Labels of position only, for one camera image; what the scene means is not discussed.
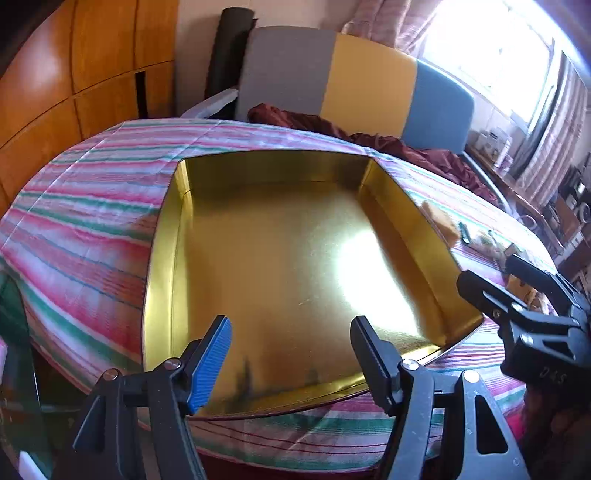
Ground cluttered dark shelf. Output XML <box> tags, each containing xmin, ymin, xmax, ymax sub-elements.
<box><xmin>542</xmin><ymin>157</ymin><xmax>591</xmax><ymax>259</ymax></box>

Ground white cardboard boxes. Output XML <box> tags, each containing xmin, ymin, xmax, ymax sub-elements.
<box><xmin>475</xmin><ymin>127</ymin><xmax>514</xmax><ymax>162</ymax></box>

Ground wooden wardrobe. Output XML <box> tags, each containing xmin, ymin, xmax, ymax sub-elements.
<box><xmin>0</xmin><ymin>0</ymin><xmax>180</xmax><ymax>213</ymax></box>

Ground striped tablecloth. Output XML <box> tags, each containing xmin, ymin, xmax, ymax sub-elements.
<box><xmin>0</xmin><ymin>117</ymin><xmax>561</xmax><ymax>462</ymax></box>

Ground gold tin box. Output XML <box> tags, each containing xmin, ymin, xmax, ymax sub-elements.
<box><xmin>141</xmin><ymin>148</ymin><xmax>485</xmax><ymax>418</ymax></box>

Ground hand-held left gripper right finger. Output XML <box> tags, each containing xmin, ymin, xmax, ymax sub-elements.
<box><xmin>349</xmin><ymin>315</ymin><xmax>532</xmax><ymax>480</ymax></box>

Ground grey yellow blue sofa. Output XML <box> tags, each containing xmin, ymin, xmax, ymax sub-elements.
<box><xmin>180</xmin><ymin>25</ymin><xmax>513</xmax><ymax>213</ymax></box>

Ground black rolled mat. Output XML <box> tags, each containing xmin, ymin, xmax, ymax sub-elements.
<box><xmin>205</xmin><ymin>7</ymin><xmax>258</xmax><ymax>100</ymax></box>

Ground wooden side table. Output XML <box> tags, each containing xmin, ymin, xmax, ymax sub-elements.
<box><xmin>466</xmin><ymin>145</ymin><xmax>568</xmax><ymax>250</ymax></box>

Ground pink patterned curtain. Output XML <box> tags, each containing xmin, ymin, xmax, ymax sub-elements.
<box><xmin>512</xmin><ymin>51</ymin><xmax>589</xmax><ymax>195</ymax></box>
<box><xmin>339</xmin><ymin>0</ymin><xmax>444</xmax><ymax>51</ymax></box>

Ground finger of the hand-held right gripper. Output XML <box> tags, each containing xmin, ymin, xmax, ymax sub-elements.
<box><xmin>456</xmin><ymin>270</ymin><xmax>532</xmax><ymax>333</ymax></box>
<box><xmin>505</xmin><ymin>254</ymin><xmax>591</xmax><ymax>319</ymax></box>

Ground person's right forearm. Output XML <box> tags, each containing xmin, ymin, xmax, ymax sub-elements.
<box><xmin>519</xmin><ymin>381</ymin><xmax>591</xmax><ymax>480</ymax></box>

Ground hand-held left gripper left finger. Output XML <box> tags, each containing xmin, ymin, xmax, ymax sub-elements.
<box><xmin>51</xmin><ymin>315</ymin><xmax>232</xmax><ymax>480</ymax></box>

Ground bright window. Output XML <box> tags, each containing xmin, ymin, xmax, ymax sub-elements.
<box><xmin>425</xmin><ymin>0</ymin><xmax>568</xmax><ymax>130</ymax></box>

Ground dark red cloth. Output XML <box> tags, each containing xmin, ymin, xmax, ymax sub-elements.
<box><xmin>248</xmin><ymin>103</ymin><xmax>499</xmax><ymax>204</ymax></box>

